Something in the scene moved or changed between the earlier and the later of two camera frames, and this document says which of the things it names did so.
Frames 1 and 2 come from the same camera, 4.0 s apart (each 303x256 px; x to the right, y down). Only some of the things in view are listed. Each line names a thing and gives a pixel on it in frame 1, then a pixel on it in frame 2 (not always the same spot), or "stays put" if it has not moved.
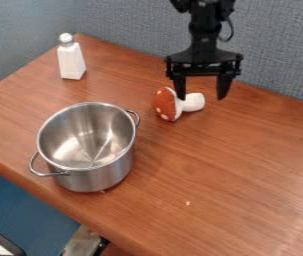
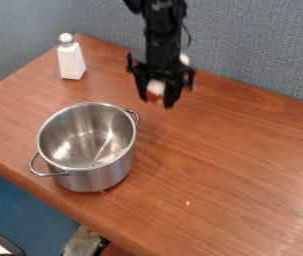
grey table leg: [87, 243] stays put
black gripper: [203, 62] to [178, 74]
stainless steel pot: [86, 141] stays put
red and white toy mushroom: [168, 106] to [155, 89]
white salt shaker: [71, 58] stays put
